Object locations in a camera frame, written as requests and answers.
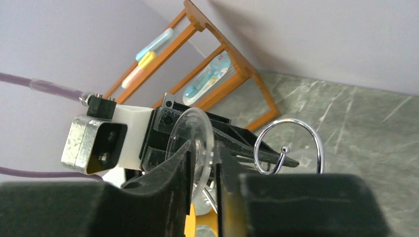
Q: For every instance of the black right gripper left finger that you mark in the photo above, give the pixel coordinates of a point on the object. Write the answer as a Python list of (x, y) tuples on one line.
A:
[(153, 205)]

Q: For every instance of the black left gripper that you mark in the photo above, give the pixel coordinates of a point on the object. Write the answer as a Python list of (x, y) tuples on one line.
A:
[(163, 137)]

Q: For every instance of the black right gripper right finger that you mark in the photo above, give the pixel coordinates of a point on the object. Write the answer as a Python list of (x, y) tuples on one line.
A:
[(251, 204)]

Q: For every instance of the orange plastic wine glass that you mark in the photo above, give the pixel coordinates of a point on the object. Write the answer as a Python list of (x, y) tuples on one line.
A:
[(193, 220)]

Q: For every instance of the chrome wine glass rack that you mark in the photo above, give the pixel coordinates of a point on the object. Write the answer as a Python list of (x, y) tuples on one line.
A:
[(286, 149)]

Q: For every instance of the blue toothbrush package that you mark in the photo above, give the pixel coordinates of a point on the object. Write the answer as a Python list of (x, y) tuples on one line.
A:
[(218, 70)]

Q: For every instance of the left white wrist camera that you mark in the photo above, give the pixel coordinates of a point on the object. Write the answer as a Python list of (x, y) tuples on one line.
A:
[(109, 135)]

